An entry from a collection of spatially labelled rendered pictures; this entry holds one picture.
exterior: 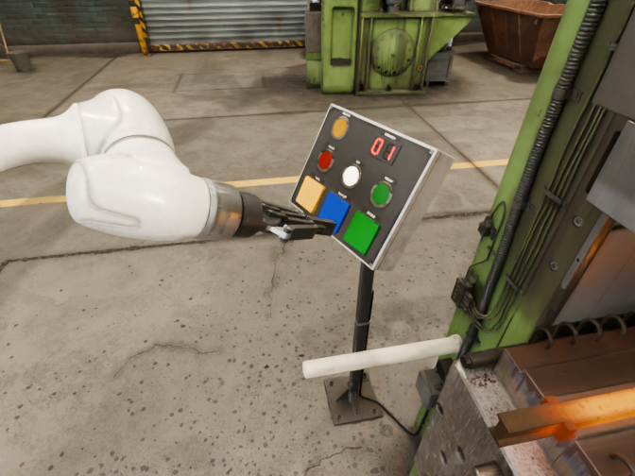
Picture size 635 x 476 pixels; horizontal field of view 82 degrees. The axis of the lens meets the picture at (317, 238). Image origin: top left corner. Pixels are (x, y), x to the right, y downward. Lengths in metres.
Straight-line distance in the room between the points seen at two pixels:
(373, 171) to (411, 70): 4.56
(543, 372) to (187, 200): 0.58
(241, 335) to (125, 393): 0.54
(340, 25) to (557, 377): 4.83
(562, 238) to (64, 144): 0.80
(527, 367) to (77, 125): 0.75
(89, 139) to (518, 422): 0.68
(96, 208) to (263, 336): 1.48
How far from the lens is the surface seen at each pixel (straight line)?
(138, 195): 0.48
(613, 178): 0.50
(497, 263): 0.88
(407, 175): 0.77
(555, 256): 0.79
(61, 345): 2.21
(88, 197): 0.48
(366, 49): 5.17
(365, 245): 0.79
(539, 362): 0.71
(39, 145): 0.62
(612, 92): 0.51
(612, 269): 0.81
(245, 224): 0.56
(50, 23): 8.90
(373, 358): 1.04
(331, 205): 0.87
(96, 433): 1.85
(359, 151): 0.86
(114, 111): 0.61
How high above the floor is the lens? 1.50
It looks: 38 degrees down
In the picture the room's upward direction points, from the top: straight up
